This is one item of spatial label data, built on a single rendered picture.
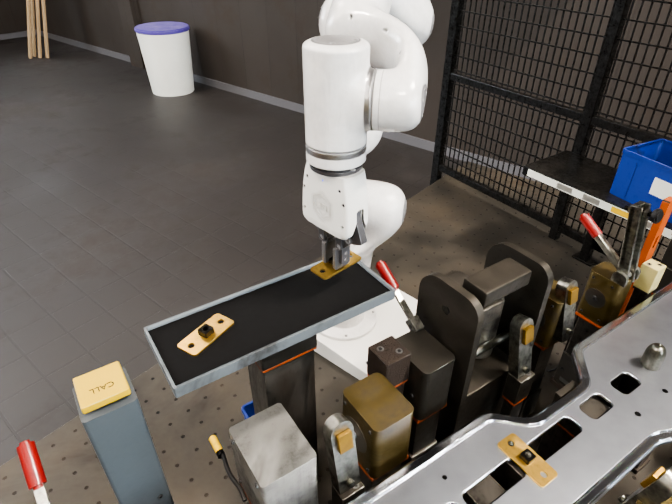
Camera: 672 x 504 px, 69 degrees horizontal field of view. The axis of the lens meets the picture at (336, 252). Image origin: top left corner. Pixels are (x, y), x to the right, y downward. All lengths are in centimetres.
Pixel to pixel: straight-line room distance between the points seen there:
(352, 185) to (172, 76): 535
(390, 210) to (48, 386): 183
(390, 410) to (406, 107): 42
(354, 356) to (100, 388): 71
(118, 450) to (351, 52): 60
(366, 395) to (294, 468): 17
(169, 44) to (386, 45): 521
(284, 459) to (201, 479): 51
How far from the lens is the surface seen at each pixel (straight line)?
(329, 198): 70
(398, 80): 63
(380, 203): 109
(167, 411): 129
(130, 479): 84
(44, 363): 263
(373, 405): 75
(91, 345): 262
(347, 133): 65
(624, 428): 94
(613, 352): 106
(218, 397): 128
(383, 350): 80
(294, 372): 83
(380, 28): 73
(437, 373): 82
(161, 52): 590
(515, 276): 85
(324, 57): 62
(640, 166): 151
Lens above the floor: 167
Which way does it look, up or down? 34 degrees down
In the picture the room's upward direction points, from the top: straight up
